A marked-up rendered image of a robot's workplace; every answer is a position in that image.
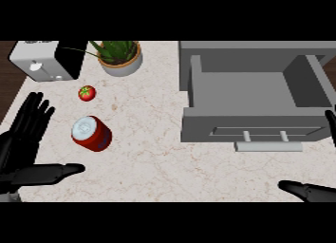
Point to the grey drawer cabinet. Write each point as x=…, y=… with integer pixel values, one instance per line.
x=259, y=50

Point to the potted green plant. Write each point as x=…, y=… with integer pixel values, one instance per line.
x=119, y=58

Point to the white and black toaster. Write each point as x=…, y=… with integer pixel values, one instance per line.
x=47, y=60

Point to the red soda can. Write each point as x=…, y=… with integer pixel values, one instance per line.
x=91, y=134

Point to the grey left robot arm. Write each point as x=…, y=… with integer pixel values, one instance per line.
x=3, y=197

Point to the grey open drawer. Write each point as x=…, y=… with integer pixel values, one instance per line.
x=255, y=104

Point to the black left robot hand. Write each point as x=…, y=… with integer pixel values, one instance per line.
x=20, y=152

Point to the red tomato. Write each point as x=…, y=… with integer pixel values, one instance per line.
x=87, y=93

